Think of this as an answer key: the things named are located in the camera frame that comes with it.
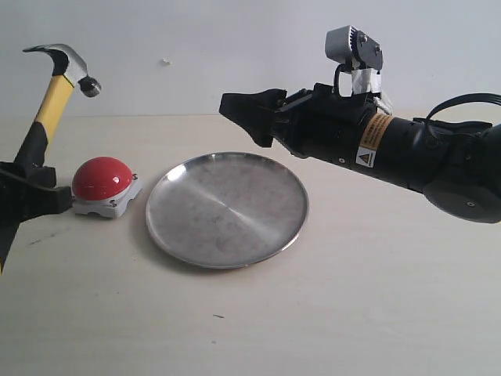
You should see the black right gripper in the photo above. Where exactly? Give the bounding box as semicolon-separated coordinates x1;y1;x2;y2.
219;83;377;167

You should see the yellow black claw hammer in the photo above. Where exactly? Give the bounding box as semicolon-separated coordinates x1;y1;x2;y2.
1;43;101;269

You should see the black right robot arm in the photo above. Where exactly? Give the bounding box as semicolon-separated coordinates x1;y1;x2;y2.
219;83;500;223

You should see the red dome push button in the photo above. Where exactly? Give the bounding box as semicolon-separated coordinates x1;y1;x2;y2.
71;157;142;219

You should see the round stainless steel plate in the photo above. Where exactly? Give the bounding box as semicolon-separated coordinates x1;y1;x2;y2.
145;151;309;270

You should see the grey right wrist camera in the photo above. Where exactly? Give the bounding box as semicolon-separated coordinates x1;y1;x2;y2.
325;25;384;96

